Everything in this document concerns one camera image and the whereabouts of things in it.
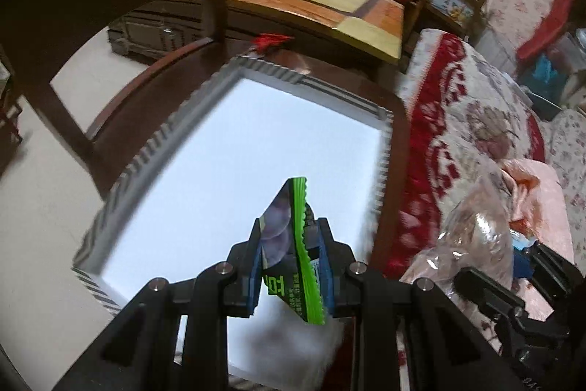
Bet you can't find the dark wooden furniture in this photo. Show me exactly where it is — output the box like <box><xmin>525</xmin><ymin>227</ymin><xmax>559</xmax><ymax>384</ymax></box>
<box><xmin>0</xmin><ymin>43</ymin><xmax>25</xmax><ymax>176</ymax></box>

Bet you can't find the clear plastic bag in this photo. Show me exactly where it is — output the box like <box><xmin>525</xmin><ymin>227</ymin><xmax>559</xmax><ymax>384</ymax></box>
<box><xmin>399</xmin><ymin>173</ymin><xmax>520</xmax><ymax>298</ymax></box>

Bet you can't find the pink plastic bag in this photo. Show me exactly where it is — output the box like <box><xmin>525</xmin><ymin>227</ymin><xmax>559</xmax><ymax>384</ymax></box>
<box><xmin>498</xmin><ymin>159</ymin><xmax>566</xmax><ymax>238</ymax></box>

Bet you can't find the red floral blanket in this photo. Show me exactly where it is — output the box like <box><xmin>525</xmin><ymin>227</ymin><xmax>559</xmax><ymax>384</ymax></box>
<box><xmin>383</xmin><ymin>27</ymin><xmax>586</xmax><ymax>391</ymax></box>

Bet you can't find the red cushion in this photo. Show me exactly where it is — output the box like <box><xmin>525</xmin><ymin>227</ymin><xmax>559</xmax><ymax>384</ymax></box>
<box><xmin>516</xmin><ymin>0</ymin><xmax>578</xmax><ymax>61</ymax></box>

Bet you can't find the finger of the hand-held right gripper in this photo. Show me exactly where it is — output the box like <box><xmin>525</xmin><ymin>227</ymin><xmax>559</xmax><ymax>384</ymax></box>
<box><xmin>522</xmin><ymin>242</ymin><xmax>574</xmax><ymax>298</ymax></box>
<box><xmin>453</xmin><ymin>266</ymin><xmax>527</xmax><ymax>321</ymax></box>

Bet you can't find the teal plastic bag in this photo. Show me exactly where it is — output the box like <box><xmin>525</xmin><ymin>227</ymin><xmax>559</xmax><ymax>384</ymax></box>
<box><xmin>521</xmin><ymin>52</ymin><xmax>563</xmax><ymax>99</ymax></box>

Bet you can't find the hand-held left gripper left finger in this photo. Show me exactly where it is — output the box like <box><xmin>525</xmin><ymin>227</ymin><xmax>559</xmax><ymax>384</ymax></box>
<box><xmin>52</xmin><ymin>218</ymin><xmax>265</xmax><ymax>391</ymax></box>

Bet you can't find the green snack packet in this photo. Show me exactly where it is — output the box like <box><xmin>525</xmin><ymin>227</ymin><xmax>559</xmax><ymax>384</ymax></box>
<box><xmin>255</xmin><ymin>177</ymin><xmax>329</xmax><ymax>326</ymax></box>

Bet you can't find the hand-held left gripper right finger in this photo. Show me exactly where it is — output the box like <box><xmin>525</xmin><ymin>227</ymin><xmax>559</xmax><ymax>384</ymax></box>
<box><xmin>304</xmin><ymin>208</ymin><xmax>519</xmax><ymax>391</ymax></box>

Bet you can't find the white box with striped rim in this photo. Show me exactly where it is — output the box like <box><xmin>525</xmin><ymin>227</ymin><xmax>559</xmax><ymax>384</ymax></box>
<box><xmin>71</xmin><ymin>55</ymin><xmax>395</xmax><ymax>391</ymax></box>

